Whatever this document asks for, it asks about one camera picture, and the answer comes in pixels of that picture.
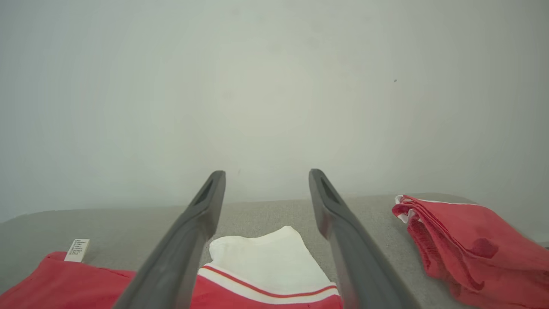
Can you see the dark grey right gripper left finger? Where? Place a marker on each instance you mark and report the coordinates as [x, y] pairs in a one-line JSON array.
[[180, 262]]

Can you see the red Bulls basketball shorts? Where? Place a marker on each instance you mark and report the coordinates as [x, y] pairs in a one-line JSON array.
[[480, 244]]

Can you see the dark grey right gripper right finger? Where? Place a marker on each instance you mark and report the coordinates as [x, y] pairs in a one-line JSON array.
[[360, 266]]

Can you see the red and white Bulls jersey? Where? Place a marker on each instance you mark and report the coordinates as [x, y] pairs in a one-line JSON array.
[[266, 257]]

